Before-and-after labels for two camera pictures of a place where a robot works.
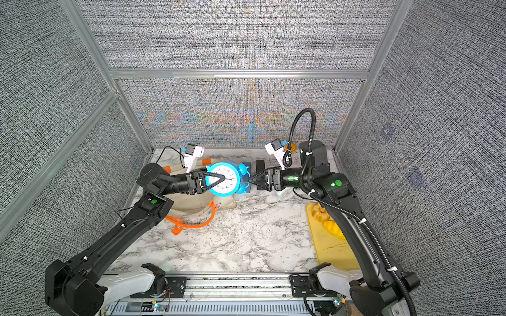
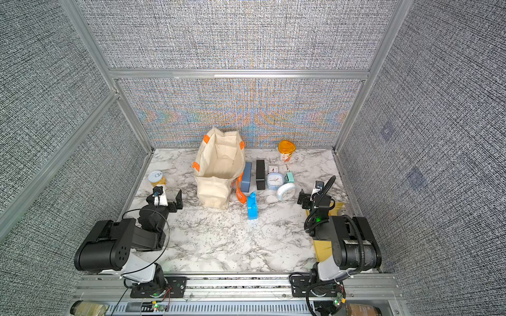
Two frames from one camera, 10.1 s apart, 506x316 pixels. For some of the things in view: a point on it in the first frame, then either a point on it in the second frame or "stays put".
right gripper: [275, 182] → [306, 198]
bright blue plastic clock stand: [237, 178] → [252, 206]
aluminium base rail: [231, 294] stays put
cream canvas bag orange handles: [194, 210] → [219, 166]
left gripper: [194, 182] → [178, 203]
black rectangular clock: [259, 165] stays put
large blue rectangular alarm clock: [245, 177] stays put
